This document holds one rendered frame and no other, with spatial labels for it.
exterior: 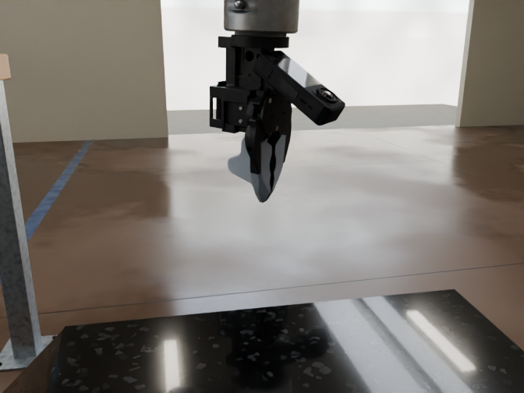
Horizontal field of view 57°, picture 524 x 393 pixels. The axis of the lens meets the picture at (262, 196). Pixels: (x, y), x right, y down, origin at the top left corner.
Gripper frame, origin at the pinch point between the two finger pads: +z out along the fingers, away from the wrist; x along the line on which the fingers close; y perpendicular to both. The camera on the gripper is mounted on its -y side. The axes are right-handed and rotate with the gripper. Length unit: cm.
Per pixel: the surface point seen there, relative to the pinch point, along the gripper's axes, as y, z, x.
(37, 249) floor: 208, 108, -92
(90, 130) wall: 482, 125, -352
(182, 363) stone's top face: -11.5, 1.6, 30.5
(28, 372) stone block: 0.8, 5.2, 35.0
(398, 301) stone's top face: -22.0, 1.5, 13.0
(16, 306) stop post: 118, 77, -27
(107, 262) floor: 159, 105, -101
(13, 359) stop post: 119, 99, -24
